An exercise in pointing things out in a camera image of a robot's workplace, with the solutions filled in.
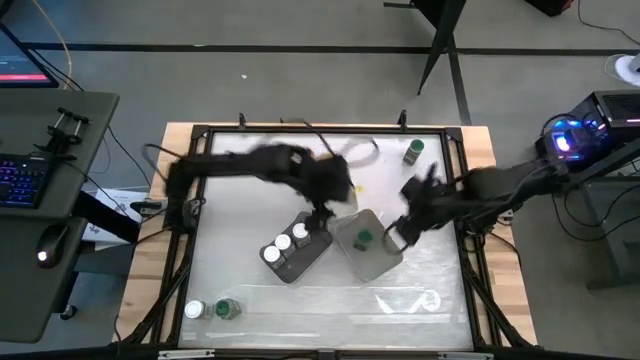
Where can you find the green-capped spice jar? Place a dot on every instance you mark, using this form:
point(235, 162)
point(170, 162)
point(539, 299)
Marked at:
point(414, 146)
point(227, 308)
point(363, 236)

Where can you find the grey translucent plastic bin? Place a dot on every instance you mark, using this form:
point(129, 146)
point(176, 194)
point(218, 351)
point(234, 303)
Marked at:
point(305, 260)

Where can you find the black equipment case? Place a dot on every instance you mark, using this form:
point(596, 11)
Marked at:
point(550, 6)

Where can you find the black tablet stand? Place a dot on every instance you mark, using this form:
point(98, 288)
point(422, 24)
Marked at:
point(60, 140)

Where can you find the white mounting bracket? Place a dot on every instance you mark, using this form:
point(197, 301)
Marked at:
point(506, 215)

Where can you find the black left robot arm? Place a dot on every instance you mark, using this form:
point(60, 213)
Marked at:
point(240, 162)

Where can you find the white plastic bin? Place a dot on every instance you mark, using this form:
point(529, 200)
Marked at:
point(380, 260)

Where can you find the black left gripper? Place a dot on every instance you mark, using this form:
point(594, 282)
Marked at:
point(325, 182)

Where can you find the black computer mouse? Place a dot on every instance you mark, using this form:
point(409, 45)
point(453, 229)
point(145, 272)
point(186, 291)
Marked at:
point(52, 245)

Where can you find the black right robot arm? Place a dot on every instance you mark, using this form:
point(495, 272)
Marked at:
point(500, 192)

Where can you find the computer monitor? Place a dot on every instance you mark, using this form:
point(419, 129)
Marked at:
point(20, 60)

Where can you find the black computer with lights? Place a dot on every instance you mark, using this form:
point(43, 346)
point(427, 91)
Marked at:
point(615, 110)

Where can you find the grey desk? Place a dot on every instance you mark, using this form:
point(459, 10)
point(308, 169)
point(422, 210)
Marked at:
point(30, 290)

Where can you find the white paper sheet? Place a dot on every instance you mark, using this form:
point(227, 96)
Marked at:
point(125, 197)

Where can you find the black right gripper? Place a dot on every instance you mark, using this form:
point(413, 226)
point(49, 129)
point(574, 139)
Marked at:
point(427, 205)

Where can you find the black table frame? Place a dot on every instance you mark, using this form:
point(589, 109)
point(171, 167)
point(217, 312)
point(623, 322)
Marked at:
point(201, 133)

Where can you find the backlit keyboard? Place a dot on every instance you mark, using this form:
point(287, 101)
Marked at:
point(22, 180)

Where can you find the black table clamp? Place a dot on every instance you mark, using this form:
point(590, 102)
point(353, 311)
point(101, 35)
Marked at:
point(401, 119)
point(242, 121)

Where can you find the grey side table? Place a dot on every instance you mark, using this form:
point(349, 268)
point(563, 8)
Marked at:
point(620, 240)

